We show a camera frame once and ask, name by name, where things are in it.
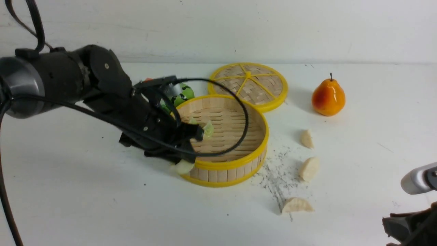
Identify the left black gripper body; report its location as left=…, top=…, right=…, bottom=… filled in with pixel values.
left=83, top=82, right=192, bottom=158

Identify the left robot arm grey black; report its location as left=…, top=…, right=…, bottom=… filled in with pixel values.
left=1, top=45, right=202, bottom=163

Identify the left black camera cable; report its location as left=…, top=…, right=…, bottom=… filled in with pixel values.
left=0, top=0, right=250, bottom=246

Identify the cream dumpling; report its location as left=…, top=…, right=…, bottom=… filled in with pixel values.
left=170, top=159, right=195, bottom=175
left=300, top=129, right=315, bottom=149
left=281, top=197, right=315, bottom=214
left=299, top=157, right=320, bottom=182

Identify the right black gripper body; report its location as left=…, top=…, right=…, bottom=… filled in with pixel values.
left=382, top=202, right=437, bottom=246

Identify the orange toy pear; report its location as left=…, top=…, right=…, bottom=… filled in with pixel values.
left=311, top=73, right=346, bottom=117

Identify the pale green dumpling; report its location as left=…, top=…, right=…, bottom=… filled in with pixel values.
left=203, top=120, right=214, bottom=139
left=188, top=117, right=198, bottom=125

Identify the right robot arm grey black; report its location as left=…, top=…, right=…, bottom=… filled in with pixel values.
left=382, top=163, right=437, bottom=246

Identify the woven bamboo steamer lid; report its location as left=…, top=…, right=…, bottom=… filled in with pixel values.
left=210, top=63, right=288, bottom=113

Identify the green toy watermelon ball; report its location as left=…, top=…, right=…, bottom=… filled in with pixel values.
left=163, top=83, right=195, bottom=108

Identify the bamboo steamer tray yellow rim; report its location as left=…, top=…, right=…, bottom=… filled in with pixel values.
left=177, top=95, right=269, bottom=188

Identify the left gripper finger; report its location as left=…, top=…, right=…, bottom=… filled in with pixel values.
left=183, top=123, right=204, bottom=141
left=160, top=149, right=197, bottom=164

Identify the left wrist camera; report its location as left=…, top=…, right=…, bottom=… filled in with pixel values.
left=131, top=76, right=183, bottom=104

